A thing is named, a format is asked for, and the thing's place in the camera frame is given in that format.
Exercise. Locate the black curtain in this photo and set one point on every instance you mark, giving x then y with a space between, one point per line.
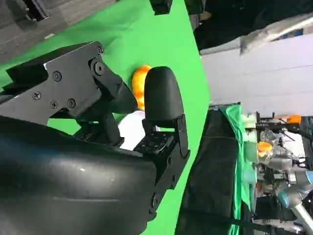
212 171

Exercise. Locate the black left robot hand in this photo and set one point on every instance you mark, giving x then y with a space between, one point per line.
162 6

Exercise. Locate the lilac plate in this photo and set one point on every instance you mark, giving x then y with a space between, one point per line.
132 132

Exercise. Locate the dark metal stand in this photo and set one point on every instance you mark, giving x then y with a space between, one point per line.
27 11

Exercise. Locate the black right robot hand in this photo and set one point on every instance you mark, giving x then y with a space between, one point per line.
61 176

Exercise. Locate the cluttered workbench equipment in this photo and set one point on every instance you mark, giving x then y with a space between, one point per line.
276 137

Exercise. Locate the large orange white bread roll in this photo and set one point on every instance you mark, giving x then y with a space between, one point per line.
138 80

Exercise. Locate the green table cloth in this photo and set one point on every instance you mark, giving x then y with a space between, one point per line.
159 44

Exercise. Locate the silver metal frame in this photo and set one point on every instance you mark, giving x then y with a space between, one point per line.
264 34

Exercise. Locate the hanging green cloth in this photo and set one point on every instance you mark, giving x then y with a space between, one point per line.
238 137

